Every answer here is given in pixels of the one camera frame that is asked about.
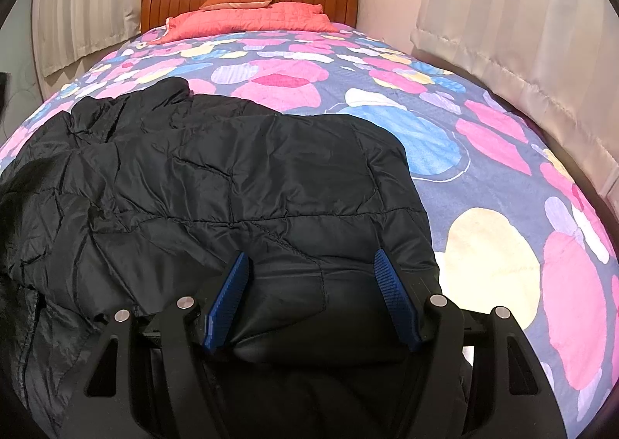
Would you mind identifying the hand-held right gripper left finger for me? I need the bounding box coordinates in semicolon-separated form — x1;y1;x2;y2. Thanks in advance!
60;251;252;439

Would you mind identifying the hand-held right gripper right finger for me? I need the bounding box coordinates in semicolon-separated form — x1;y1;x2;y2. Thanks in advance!
373;248;558;439

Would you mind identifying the black puffer jacket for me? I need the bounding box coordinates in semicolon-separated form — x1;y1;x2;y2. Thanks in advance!
0;77;477;439

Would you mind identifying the dotted colourful bedspread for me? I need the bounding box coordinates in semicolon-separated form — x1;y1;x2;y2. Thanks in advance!
0;22;619;439

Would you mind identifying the pink quilted blanket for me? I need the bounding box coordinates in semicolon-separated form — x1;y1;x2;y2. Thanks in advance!
156;0;342;44

